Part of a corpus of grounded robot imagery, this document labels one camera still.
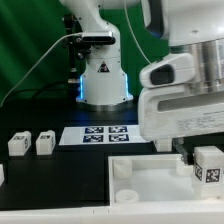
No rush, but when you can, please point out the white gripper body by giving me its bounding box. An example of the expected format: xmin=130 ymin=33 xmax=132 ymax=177
xmin=138 ymin=85 xmax=224 ymax=141

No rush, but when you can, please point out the white camera cable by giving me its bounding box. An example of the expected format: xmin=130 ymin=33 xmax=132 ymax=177
xmin=0 ymin=32 xmax=83 ymax=108

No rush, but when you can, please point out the white sheet with tags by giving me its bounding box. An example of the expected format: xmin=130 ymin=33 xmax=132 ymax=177
xmin=59 ymin=125 xmax=145 ymax=146

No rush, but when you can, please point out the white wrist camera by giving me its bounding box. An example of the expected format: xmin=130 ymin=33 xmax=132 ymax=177
xmin=140 ymin=53 xmax=196 ymax=89

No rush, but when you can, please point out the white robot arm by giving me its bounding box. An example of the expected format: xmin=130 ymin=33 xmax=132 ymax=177
xmin=59 ymin=0 xmax=224 ymax=164

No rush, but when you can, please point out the white square table top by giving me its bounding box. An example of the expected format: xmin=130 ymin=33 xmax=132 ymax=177
xmin=107 ymin=153 xmax=224 ymax=205

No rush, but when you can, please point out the black cable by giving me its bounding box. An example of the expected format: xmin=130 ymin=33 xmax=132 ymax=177
xmin=0 ymin=81 xmax=72 ymax=108

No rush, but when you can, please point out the black camera on stand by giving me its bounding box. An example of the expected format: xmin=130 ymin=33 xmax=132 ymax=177
xmin=62 ymin=14 xmax=116 ymax=100

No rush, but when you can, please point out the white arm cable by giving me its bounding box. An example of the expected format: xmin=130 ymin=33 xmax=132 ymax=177
xmin=123 ymin=0 xmax=152 ymax=65

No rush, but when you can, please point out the white front border bar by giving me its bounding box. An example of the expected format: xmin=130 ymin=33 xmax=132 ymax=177
xmin=0 ymin=200 xmax=224 ymax=224

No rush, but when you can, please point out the white left edge block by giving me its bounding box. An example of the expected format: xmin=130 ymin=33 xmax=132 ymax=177
xmin=0 ymin=164 xmax=5 ymax=187

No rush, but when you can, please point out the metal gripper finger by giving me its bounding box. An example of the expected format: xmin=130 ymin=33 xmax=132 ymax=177
xmin=173 ymin=138 xmax=188 ymax=165

